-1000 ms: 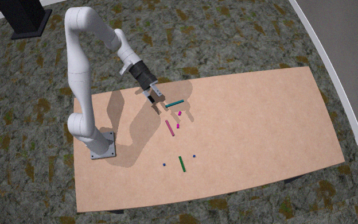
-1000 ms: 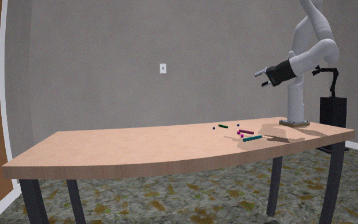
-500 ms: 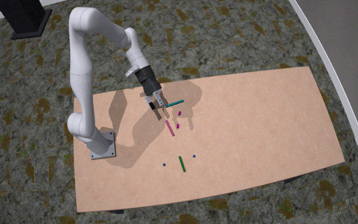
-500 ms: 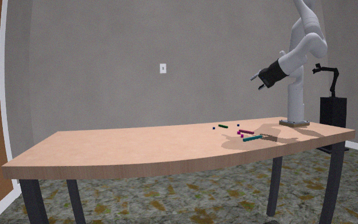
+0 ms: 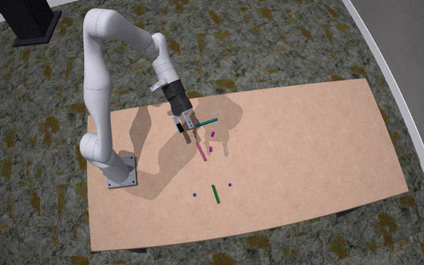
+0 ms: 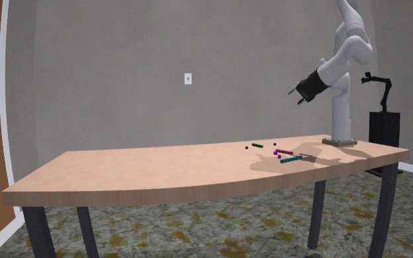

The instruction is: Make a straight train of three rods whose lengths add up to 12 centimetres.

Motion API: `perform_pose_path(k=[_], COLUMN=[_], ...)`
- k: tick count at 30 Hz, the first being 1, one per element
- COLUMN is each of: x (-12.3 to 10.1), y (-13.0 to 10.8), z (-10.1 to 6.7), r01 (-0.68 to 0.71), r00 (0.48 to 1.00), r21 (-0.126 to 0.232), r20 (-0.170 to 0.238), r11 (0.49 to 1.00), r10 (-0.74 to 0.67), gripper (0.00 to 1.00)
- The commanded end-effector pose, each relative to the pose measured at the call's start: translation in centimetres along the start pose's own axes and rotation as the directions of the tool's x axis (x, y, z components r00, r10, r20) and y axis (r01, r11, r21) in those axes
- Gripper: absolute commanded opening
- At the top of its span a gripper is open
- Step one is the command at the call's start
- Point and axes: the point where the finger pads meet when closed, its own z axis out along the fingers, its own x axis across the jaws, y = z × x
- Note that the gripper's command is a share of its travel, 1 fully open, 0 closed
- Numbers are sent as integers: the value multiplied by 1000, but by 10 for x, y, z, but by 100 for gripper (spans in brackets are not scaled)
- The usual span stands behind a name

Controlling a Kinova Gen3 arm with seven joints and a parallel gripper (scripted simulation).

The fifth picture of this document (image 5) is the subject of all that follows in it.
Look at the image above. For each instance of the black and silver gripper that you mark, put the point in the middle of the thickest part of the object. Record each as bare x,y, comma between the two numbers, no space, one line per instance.
175,94

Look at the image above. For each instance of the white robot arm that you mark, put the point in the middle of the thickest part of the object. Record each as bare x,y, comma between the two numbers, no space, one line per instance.
109,24

